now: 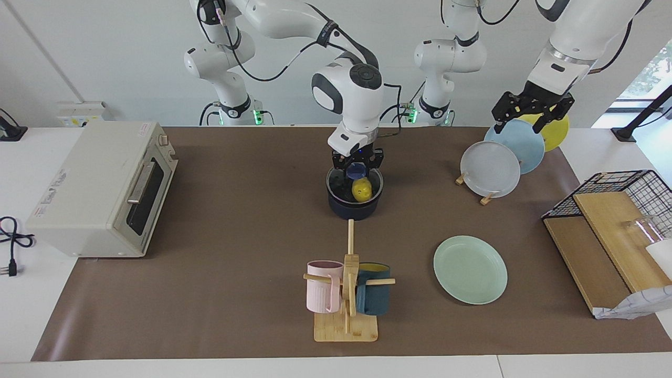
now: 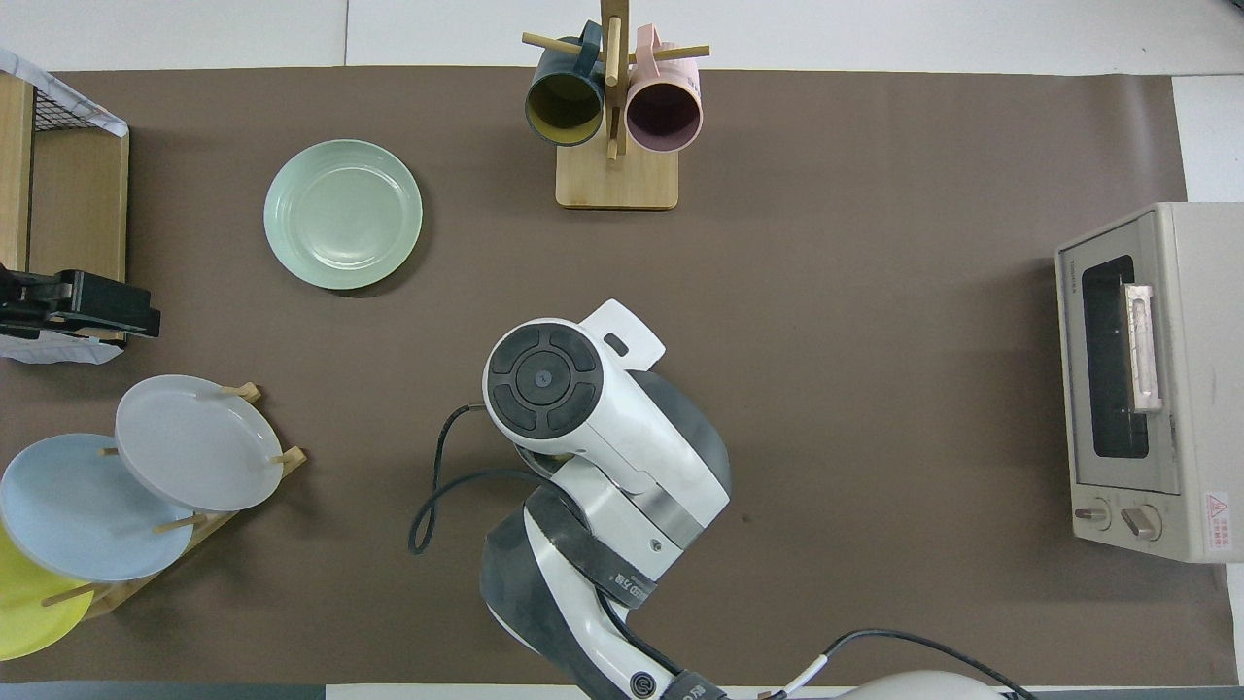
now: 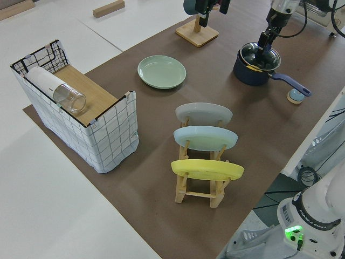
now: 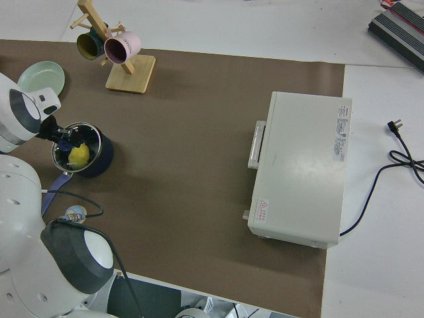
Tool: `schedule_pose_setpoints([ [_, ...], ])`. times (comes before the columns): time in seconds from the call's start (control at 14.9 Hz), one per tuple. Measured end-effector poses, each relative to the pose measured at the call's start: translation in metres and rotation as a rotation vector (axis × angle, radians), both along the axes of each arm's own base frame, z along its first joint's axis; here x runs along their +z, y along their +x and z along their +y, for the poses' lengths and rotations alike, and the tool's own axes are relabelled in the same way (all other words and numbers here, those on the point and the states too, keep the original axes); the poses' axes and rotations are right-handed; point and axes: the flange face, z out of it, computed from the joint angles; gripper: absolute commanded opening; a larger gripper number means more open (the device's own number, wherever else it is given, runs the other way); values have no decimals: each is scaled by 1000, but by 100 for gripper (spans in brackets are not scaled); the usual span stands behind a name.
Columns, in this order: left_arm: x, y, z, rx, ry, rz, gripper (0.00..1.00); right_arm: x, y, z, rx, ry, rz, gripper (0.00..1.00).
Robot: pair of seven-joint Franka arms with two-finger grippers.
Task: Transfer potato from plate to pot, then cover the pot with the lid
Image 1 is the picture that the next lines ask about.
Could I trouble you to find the glass lid with blue knob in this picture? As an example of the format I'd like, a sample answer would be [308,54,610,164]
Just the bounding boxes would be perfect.
[327,164,384,203]

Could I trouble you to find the yellow lemon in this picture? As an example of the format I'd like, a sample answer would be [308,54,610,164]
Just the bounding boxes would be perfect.
[352,177,373,202]

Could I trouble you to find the yellow plate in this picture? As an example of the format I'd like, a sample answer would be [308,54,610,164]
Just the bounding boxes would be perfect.
[517,112,569,153]

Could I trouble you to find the light blue plate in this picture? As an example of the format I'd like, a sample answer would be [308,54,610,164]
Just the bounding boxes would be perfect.
[484,119,546,175]

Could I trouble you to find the pale grey plate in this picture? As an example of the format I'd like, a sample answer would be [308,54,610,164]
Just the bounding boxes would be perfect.
[460,141,521,198]

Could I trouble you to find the wooden plate rack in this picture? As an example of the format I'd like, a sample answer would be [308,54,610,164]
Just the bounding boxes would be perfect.
[455,171,494,206]

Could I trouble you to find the light green plate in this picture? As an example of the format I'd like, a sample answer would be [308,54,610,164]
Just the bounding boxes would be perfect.
[434,235,508,305]

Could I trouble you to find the pink ribbed mug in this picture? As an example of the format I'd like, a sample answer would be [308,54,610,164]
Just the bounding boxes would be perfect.
[307,260,344,314]

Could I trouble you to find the bright window with greenery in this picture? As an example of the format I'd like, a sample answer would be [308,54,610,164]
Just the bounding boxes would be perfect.
[614,39,672,100]

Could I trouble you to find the dark teal mug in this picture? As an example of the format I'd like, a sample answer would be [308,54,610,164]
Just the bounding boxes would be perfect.
[355,262,391,316]

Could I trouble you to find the light wooden board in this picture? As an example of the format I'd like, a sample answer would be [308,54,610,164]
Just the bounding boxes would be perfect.
[572,192,672,293]

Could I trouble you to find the clear glass cup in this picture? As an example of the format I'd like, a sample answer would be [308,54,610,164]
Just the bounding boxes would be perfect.
[622,214,667,247]

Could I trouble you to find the dark brown wooden board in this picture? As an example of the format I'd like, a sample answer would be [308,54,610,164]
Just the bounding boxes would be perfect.
[543,216,633,314]

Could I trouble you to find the wooden mug rack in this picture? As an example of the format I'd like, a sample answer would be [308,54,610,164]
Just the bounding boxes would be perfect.
[303,219,396,343]

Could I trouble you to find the brown table mat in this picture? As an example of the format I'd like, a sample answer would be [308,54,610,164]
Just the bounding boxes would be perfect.
[31,126,672,362]

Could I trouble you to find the white plastic container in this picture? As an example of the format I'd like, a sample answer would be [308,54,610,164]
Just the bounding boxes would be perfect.
[646,239,672,280]

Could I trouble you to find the white checked cloth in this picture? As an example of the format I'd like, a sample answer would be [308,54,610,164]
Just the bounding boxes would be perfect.
[593,285,672,320]

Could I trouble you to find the beige toaster oven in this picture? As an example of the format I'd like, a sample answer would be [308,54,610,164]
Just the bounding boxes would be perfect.
[25,122,179,258]

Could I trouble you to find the black desk clamp device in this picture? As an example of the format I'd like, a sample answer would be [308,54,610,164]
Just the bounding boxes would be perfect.
[0,109,28,142]

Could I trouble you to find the dark blue handled pot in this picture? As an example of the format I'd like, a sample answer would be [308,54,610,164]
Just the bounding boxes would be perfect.
[327,167,384,221]

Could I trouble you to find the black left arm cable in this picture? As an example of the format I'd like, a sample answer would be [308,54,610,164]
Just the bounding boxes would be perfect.
[475,0,520,26]

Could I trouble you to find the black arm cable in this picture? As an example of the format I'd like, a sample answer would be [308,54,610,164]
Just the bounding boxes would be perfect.
[197,0,402,141]
[475,0,520,26]

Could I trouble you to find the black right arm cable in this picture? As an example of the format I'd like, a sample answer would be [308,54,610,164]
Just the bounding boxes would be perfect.
[197,0,402,141]

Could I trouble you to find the black wire basket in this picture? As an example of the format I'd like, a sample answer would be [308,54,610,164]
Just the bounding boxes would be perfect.
[542,170,672,239]

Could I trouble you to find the white wall socket box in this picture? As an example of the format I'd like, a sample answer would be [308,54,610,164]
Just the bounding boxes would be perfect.
[57,101,108,128]

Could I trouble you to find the black power cable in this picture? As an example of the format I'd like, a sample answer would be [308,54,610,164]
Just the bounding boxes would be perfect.
[0,216,35,277]

